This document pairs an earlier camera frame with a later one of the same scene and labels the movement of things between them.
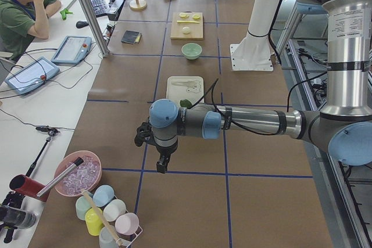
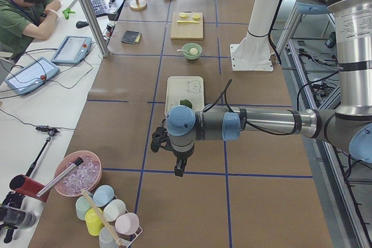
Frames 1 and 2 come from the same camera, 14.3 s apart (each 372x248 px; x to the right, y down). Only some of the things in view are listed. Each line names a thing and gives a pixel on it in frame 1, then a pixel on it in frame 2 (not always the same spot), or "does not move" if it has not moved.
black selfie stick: (52, 132) does not move
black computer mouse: (80, 24) does not move
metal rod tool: (77, 163) does not move
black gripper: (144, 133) → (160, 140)
